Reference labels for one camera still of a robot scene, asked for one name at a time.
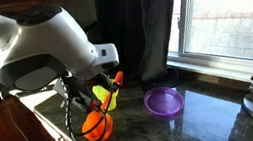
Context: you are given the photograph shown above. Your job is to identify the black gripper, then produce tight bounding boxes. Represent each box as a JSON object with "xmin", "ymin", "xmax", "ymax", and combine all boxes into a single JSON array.
[{"xmin": 51, "ymin": 69, "xmax": 116, "ymax": 119}]

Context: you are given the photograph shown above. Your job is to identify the orange plastic cup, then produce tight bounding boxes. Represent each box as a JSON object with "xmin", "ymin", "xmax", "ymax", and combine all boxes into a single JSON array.
[{"xmin": 83, "ymin": 107, "xmax": 116, "ymax": 138}]

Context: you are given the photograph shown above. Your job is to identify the orange plastic spoon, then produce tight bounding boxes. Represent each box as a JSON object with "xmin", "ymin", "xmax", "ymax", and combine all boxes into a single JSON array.
[{"xmin": 95, "ymin": 70, "xmax": 129, "ymax": 113}]

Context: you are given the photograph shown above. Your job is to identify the yellow-green plastic cup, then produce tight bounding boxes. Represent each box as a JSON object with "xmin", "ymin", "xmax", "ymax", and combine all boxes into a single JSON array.
[{"xmin": 91, "ymin": 78, "xmax": 123, "ymax": 113}]

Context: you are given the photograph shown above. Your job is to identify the purple plastic bowl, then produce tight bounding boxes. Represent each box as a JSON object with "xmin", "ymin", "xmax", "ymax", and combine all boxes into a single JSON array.
[
  {"xmin": 119, "ymin": 77, "xmax": 126, "ymax": 88},
  {"xmin": 142, "ymin": 83, "xmax": 188, "ymax": 122}
]

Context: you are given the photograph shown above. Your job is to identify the orange plastic bowl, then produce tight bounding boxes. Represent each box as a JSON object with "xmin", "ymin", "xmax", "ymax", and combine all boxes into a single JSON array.
[{"xmin": 80, "ymin": 116, "xmax": 117, "ymax": 141}]

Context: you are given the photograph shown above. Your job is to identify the dark curtain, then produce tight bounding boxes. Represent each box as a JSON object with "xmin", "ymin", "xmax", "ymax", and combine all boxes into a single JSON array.
[{"xmin": 94, "ymin": 0, "xmax": 193, "ymax": 98}]

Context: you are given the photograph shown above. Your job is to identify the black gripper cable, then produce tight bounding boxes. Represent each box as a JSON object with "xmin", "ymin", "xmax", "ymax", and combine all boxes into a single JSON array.
[{"xmin": 58, "ymin": 70, "xmax": 123, "ymax": 141}]

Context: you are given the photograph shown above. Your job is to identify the thin white cable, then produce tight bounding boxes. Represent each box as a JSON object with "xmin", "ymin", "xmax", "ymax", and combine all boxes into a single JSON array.
[{"xmin": 0, "ymin": 73, "xmax": 38, "ymax": 141}]

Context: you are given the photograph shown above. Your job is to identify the white window frame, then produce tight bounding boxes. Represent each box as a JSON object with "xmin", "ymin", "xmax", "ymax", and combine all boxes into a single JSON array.
[{"xmin": 157, "ymin": 0, "xmax": 253, "ymax": 94}]

